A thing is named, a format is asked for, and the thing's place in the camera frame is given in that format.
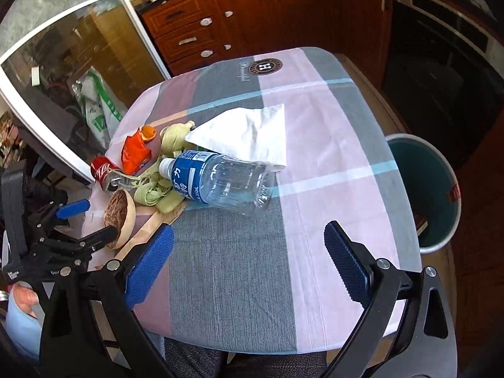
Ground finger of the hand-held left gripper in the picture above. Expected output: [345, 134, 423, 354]
[37, 225, 121, 262]
[26, 199, 91, 237]

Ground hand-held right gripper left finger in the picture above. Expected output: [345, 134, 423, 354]
[39, 225, 176, 378]

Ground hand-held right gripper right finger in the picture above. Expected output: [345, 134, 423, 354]
[323, 220, 458, 378]

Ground brown coconut shell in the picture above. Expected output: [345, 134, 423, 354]
[103, 189, 137, 250]

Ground red soda can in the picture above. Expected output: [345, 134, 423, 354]
[90, 156, 119, 192]

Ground green corn husk strips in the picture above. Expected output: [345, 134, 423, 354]
[134, 163, 186, 210]

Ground orange snack wrapper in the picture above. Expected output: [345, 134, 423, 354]
[120, 128, 153, 176]

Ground clear plastic water bottle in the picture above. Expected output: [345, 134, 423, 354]
[158, 150, 276, 216]

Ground green trash bin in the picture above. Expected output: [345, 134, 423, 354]
[384, 134, 462, 255]

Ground pale corn husk bundle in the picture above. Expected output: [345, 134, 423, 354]
[159, 121, 196, 159]

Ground white paper tissue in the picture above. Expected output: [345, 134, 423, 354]
[184, 103, 287, 172]

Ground person's left forearm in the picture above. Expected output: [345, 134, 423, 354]
[5, 295, 45, 364]

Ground person's left hand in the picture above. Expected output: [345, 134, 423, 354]
[14, 284, 46, 320]

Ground green and white plastic bag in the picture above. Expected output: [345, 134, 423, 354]
[75, 69, 127, 148]

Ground plaid tablecloth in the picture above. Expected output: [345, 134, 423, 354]
[81, 46, 423, 355]

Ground person's legs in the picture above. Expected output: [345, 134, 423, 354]
[163, 336, 327, 378]

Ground glass sliding door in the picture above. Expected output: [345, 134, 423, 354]
[0, 0, 172, 184]

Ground black oven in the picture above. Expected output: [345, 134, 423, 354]
[382, 0, 504, 166]

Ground wooden kitchen cabinet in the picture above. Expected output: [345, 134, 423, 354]
[140, 0, 394, 87]

